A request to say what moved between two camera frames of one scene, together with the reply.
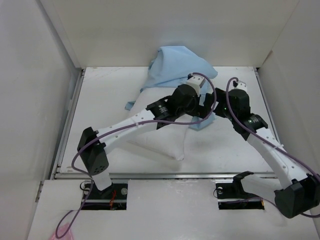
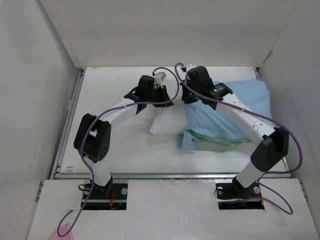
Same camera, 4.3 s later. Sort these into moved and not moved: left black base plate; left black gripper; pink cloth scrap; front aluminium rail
Moved: left black gripper
Not moved: front aluminium rail; pink cloth scrap; left black base plate
